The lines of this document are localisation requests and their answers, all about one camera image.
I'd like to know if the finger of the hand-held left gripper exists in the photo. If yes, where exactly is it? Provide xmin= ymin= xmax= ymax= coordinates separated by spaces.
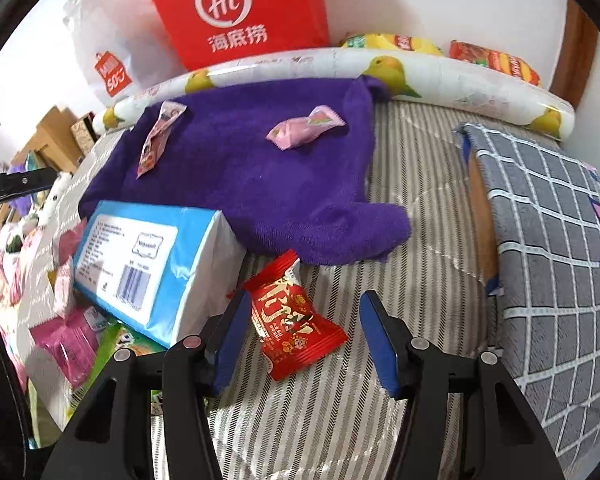
xmin=0 ymin=167 xmax=58 ymax=206

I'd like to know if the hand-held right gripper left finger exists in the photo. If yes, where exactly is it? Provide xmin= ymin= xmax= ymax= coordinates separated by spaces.
xmin=40 ymin=287 xmax=253 ymax=480

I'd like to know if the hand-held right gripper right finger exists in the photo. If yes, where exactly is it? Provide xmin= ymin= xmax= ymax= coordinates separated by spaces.
xmin=358 ymin=290 xmax=566 ymax=480

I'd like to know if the green snack packet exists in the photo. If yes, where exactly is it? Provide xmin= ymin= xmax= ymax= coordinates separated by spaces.
xmin=87 ymin=322 xmax=163 ymax=406

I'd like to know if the magenta snack packet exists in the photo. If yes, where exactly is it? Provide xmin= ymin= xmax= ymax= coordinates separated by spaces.
xmin=30 ymin=305 xmax=106 ymax=391

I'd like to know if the white plush toy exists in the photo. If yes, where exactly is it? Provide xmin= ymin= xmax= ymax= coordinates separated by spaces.
xmin=35 ymin=172 xmax=73 ymax=226

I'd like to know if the cardboard box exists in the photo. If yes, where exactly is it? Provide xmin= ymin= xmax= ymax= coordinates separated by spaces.
xmin=10 ymin=105 xmax=81 ymax=176

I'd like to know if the patterned small box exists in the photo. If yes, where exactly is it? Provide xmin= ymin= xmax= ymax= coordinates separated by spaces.
xmin=70 ymin=115 xmax=99 ymax=158

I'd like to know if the pile of snack packets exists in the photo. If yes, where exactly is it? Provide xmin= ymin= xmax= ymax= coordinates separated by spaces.
xmin=0 ymin=210 xmax=88 ymax=321

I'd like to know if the blue tissue pack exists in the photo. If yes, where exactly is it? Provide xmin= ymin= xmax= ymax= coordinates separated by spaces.
xmin=72 ymin=200 xmax=248 ymax=350

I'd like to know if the long pink red snack packet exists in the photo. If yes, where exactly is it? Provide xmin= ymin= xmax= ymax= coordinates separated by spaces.
xmin=136 ymin=101 xmax=186 ymax=179

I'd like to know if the purple towel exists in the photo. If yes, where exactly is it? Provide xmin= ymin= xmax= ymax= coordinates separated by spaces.
xmin=77 ymin=76 xmax=413 ymax=266

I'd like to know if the white plastic shopping bag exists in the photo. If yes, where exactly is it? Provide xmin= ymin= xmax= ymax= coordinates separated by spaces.
xmin=62 ymin=0 xmax=181 ymax=111

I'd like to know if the grey checked cloth board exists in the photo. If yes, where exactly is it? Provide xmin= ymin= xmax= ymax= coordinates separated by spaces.
xmin=452 ymin=121 xmax=600 ymax=480

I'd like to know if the pink candy packet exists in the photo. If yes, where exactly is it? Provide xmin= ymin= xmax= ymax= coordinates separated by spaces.
xmin=266 ymin=105 xmax=343 ymax=152

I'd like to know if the red paper shopping bag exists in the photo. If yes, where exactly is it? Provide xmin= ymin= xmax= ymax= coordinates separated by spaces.
xmin=141 ymin=0 xmax=331 ymax=72

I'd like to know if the rolled lemon print mat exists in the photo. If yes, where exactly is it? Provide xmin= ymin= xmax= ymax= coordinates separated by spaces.
xmin=91 ymin=47 xmax=576 ymax=142

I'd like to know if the yellow snack bag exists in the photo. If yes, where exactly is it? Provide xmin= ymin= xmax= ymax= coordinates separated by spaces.
xmin=340 ymin=32 xmax=446 ymax=58

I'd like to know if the orange red snack bag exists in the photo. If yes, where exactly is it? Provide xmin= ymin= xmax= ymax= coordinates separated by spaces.
xmin=448 ymin=40 xmax=542 ymax=87

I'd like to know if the wooden door frame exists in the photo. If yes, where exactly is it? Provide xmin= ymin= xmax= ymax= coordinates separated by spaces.
xmin=550 ymin=0 xmax=600 ymax=108

